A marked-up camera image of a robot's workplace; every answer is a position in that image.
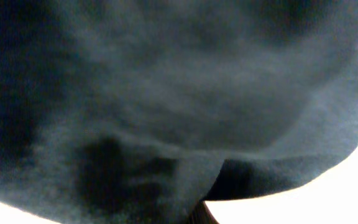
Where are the black shorts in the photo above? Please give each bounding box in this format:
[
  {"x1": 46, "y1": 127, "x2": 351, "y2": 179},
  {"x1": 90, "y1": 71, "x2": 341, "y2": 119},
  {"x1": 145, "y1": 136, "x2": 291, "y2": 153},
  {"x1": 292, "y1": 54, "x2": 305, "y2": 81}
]
[{"x1": 0, "y1": 0, "x2": 358, "y2": 223}]

